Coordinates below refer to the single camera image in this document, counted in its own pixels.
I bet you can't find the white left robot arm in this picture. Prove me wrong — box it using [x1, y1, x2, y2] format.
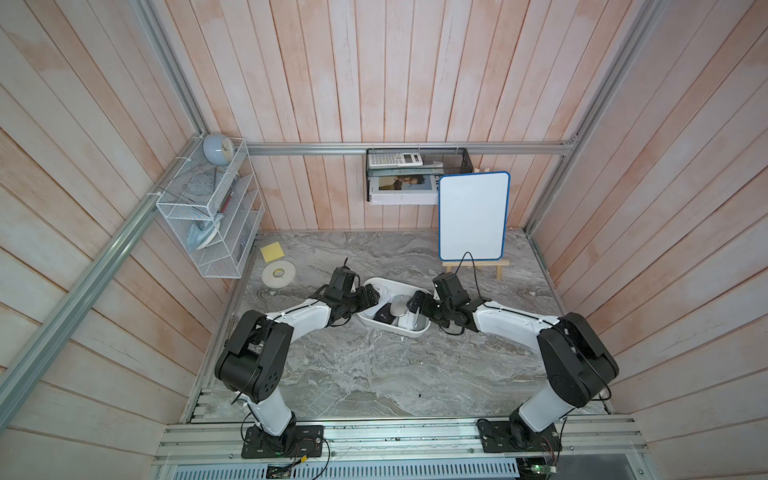
[214, 266, 380, 437]

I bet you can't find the blue framed whiteboard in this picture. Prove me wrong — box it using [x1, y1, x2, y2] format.
[438, 172, 510, 261]

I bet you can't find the black computer mouse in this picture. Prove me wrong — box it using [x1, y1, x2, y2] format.
[373, 303, 397, 325]

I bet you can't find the light blue folded item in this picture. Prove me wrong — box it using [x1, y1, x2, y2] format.
[185, 213, 224, 252]

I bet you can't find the black wire basket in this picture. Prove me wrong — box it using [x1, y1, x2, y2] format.
[365, 148, 474, 195]

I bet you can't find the small wooden easel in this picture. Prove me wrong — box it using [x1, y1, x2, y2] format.
[442, 259, 510, 280]

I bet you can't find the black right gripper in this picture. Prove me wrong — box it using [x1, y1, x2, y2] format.
[405, 289, 454, 326]

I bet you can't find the white photo box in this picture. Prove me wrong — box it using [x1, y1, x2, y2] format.
[368, 175, 438, 206]

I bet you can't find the white calculator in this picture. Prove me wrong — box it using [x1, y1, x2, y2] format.
[367, 151, 423, 169]

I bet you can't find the white wire mesh shelf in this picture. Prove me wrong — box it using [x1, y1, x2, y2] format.
[156, 136, 266, 279]

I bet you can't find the yellow sticky note pad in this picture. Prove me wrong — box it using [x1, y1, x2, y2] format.
[260, 242, 285, 263]

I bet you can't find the silver computer mouse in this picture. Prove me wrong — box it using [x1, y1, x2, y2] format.
[391, 295, 410, 317]

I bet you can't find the white plastic storage box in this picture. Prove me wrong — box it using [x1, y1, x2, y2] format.
[356, 277, 431, 338]

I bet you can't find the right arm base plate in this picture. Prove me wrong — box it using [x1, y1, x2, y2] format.
[476, 419, 562, 454]

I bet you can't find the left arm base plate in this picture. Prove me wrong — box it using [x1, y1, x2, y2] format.
[241, 425, 324, 459]

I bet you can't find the white silver mouse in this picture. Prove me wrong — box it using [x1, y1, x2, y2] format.
[397, 306, 421, 331]

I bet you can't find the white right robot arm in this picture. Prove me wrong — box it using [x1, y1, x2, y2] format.
[404, 273, 620, 447]

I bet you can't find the white tape roll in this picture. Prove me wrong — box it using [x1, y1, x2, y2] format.
[261, 260, 296, 289]

